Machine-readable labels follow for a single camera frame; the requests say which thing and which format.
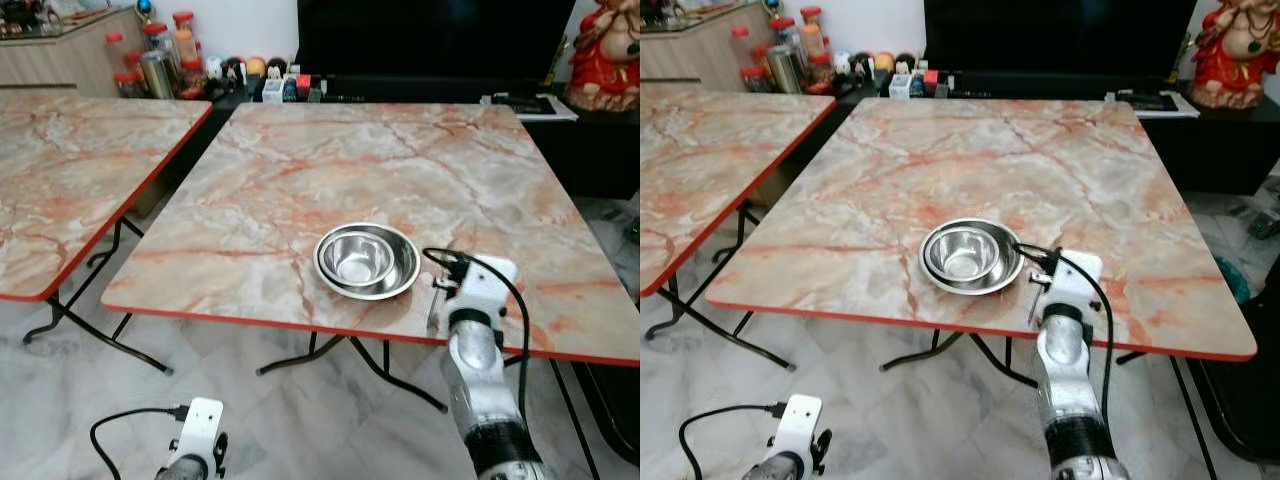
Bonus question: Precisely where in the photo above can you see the black flat screen television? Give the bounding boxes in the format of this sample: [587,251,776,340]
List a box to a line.
[297,0,579,101]
[922,0,1199,101]

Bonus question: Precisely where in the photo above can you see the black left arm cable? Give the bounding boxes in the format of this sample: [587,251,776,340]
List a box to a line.
[678,402,787,480]
[90,404,193,480]

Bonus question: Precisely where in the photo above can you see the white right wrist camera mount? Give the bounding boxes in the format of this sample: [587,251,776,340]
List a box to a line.
[450,256,519,326]
[1040,250,1104,319]

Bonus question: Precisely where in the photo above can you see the black bag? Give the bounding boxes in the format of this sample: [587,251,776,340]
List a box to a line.
[575,358,641,467]
[1190,262,1280,463]

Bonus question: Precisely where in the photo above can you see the stainless steel bowl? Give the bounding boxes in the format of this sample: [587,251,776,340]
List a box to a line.
[919,217,1026,296]
[313,221,422,302]

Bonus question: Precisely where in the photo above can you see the black folding table legs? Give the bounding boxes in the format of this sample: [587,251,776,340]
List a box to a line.
[645,205,798,371]
[257,330,601,480]
[880,325,1221,480]
[22,215,173,376]

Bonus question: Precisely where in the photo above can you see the red gold statue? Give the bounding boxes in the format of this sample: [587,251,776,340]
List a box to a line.
[1188,0,1280,110]
[565,0,641,113]

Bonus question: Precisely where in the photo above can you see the light wooden cabinet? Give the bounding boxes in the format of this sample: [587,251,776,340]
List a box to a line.
[640,3,771,83]
[0,8,151,98]

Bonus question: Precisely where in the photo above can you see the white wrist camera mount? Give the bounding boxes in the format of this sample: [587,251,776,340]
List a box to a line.
[450,256,519,326]
[178,398,225,463]
[1040,250,1104,319]
[775,394,823,461]

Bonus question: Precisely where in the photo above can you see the tall jar orange contents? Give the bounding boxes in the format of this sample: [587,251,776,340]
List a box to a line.
[800,7,827,58]
[172,11,199,63]

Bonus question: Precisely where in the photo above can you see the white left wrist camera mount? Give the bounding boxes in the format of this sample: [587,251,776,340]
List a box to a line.
[775,394,823,461]
[178,398,225,463]

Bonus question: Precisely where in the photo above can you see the flat white tray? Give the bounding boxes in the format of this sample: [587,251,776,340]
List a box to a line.
[1105,89,1202,120]
[480,92,579,122]

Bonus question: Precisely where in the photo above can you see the steel canister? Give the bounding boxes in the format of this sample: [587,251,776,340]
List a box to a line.
[140,50,179,100]
[767,45,806,95]

